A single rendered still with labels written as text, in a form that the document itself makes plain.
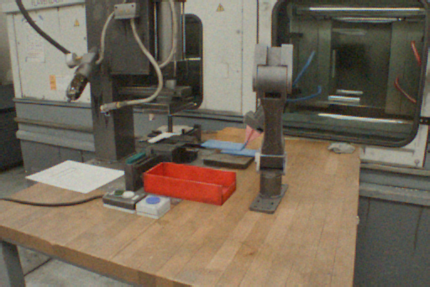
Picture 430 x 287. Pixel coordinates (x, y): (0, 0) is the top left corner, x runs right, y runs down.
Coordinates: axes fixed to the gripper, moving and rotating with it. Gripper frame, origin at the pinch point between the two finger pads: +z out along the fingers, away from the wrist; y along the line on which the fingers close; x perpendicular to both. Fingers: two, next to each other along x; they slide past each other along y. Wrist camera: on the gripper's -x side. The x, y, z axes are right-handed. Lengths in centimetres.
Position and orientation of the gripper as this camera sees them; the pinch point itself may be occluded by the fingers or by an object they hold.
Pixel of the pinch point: (246, 143)
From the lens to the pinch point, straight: 117.0
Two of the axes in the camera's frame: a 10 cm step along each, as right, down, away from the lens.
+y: -7.9, -5.8, 1.7
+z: -4.8, 7.7, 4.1
